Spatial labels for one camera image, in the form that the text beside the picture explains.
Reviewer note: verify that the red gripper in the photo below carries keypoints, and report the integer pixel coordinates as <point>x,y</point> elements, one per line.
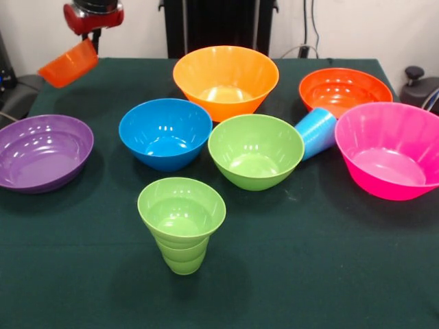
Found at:
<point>94,22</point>

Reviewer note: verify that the small orange bowl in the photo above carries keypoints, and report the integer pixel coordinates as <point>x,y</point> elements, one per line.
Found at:
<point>68,70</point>

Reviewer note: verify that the wide purple bowl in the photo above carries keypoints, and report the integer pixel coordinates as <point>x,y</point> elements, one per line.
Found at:
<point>41,161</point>

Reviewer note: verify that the small green bowl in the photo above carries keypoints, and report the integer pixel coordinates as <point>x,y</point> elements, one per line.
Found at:
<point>181,216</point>

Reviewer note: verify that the large green bowl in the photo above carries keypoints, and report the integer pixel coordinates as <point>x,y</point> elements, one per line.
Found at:
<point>255,161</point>

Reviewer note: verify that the stack of green cups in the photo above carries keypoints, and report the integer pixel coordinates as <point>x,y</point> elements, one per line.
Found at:
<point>185,262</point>

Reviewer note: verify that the blue cup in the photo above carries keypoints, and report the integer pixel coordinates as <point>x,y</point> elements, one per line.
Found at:
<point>315,133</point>

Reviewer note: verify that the black equipment box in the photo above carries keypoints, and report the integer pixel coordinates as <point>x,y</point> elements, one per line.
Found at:
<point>6,65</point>

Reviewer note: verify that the blue bowl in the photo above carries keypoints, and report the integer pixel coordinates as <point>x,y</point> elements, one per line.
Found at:
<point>164,154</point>

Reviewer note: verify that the large yellow-orange bowl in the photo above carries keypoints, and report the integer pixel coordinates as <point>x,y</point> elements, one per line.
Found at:
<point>226,106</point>

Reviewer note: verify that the dark green tablecloth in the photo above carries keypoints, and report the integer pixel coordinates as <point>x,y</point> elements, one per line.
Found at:
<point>103,291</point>

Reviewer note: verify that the wide red-orange bowl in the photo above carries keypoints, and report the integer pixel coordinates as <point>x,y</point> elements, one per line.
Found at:
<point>343,92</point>

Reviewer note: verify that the large pink bowl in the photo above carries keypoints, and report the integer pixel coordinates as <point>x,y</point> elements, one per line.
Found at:
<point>387,161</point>

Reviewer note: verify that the grey chair with black knob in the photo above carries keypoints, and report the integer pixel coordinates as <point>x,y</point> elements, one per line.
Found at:
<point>420,90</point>

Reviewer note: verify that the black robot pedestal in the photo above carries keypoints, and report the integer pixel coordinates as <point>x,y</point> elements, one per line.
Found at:
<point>219,24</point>

